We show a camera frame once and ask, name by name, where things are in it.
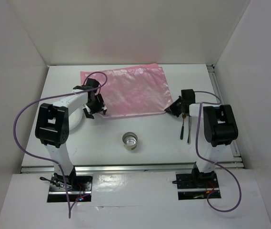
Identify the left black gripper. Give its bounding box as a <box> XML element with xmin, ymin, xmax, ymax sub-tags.
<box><xmin>81</xmin><ymin>93</ymin><xmax>106</xmax><ymax>119</ymax></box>

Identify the pink rose satin cloth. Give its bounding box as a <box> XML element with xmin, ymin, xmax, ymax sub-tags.
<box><xmin>80</xmin><ymin>62</ymin><xmax>173</xmax><ymax>120</ymax></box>

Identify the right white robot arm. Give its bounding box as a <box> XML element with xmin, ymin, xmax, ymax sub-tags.
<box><xmin>164</xmin><ymin>89</ymin><xmax>238</xmax><ymax>189</ymax></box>

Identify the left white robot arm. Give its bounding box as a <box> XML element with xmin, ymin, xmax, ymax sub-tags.
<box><xmin>35</xmin><ymin>78</ymin><xmax>107</xmax><ymax>190</ymax></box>

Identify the white round plate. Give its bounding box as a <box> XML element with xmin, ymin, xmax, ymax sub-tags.
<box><xmin>69</xmin><ymin>108</ymin><xmax>83</xmax><ymax>131</ymax></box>

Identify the silver table knife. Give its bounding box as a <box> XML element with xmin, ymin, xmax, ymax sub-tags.
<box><xmin>187</xmin><ymin>116</ymin><xmax>192</xmax><ymax>145</ymax></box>

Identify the small metal cup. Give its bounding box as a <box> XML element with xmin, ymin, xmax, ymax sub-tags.
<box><xmin>122</xmin><ymin>132</ymin><xmax>138</xmax><ymax>151</ymax></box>

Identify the gold fork dark handle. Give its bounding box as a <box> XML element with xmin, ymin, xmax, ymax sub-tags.
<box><xmin>180</xmin><ymin>113</ymin><xmax>187</xmax><ymax>140</ymax></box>

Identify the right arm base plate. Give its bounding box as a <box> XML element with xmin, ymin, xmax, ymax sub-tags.
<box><xmin>172</xmin><ymin>170</ymin><xmax>221</xmax><ymax>200</ymax></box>

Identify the aluminium front rail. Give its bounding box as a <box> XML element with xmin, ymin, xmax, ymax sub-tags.
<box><xmin>20</xmin><ymin>162</ymin><xmax>245</xmax><ymax>174</ymax></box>

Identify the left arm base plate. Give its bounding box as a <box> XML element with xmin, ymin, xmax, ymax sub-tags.
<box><xmin>40</xmin><ymin>173</ymin><xmax>94</xmax><ymax>203</ymax></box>

